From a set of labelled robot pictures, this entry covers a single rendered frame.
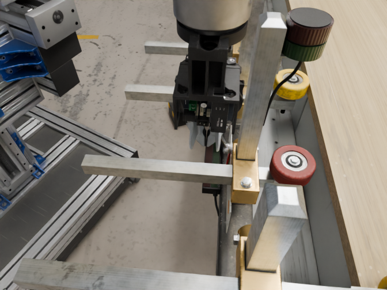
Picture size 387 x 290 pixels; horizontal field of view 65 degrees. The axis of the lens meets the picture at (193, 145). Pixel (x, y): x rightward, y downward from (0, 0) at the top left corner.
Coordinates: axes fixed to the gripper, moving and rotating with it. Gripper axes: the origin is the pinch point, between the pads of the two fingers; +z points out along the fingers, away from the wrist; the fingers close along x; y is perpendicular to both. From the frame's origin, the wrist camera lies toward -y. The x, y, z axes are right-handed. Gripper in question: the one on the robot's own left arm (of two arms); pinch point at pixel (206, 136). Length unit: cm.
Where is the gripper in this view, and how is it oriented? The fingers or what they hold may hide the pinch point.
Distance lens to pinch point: 46.8
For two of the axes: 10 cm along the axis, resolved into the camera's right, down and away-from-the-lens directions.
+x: 9.9, 0.9, -0.7
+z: 0.0, 6.5, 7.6
